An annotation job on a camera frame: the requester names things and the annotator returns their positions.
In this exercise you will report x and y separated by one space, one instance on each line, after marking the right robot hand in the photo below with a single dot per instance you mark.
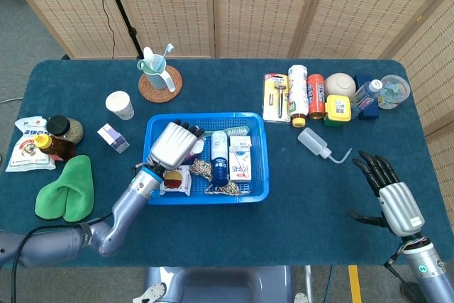
401 207

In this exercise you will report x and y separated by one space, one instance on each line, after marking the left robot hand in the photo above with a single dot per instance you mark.
174 147

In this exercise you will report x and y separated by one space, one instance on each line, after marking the white paper cup green print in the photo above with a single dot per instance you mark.
120 104

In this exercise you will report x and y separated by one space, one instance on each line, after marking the translucent squeeze wash bottle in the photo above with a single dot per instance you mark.
312 140

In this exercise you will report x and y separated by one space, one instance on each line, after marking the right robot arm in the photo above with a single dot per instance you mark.
429 271

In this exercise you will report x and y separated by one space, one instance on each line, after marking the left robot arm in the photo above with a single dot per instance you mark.
120 218

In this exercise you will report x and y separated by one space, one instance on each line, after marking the blue plastic basket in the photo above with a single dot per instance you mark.
209 199

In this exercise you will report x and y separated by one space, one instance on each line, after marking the orange drink can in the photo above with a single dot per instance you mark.
316 95

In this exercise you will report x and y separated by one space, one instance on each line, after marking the purple tube white cap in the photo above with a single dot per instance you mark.
198 145

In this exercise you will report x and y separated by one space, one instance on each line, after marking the red white snack packet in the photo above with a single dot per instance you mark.
175 180

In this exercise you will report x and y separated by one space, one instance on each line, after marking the blue white spray bottle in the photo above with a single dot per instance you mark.
219 161

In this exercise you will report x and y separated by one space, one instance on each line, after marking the woven rattan coaster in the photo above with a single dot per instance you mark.
159 95

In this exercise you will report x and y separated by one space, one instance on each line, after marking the green scrubbing brush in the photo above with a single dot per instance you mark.
230 130

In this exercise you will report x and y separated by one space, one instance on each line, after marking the purple white patterned carton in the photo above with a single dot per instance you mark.
113 138

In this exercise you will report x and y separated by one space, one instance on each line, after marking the white blue carton box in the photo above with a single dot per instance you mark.
240 161

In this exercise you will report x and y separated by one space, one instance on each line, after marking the pale blue toothbrush holder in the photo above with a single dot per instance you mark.
157 77

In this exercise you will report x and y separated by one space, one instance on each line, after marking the white utensil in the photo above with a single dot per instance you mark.
148 55

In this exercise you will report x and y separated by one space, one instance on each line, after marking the teal table cover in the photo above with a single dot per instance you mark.
305 210

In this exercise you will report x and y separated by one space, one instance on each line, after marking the blue toothbrush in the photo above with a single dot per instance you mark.
168 51

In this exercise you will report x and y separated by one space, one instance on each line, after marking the dark blue box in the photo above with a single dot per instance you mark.
369 113

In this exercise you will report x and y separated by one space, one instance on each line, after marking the speckled jar black lid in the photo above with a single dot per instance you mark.
71 129

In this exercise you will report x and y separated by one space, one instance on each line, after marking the razor in yellow package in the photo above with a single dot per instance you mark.
275 99

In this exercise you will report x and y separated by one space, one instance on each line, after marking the green cloth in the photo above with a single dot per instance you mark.
71 193

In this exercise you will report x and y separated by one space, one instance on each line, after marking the brown bottle yellow cap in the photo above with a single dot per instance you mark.
60 148

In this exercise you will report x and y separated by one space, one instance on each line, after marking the green container yellow lid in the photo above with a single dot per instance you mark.
337 109

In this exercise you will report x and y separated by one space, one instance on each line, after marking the clear round plastic jar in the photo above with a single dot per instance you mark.
395 90

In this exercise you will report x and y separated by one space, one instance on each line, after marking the clear water bottle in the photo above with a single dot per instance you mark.
367 93

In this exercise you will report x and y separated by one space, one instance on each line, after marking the white bottle yellow cap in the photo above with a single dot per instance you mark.
297 90

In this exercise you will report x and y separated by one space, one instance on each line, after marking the beige round bowl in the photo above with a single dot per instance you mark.
340 84

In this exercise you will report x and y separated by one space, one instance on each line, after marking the black stand pole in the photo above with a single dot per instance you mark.
122 15

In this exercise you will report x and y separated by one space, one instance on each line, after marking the grey blue robot torso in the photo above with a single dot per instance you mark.
220 285

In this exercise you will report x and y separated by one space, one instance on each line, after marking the white snack bag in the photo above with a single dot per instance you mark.
25 154

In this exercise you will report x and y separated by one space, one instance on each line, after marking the bamboo folding screen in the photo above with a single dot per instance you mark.
255 5

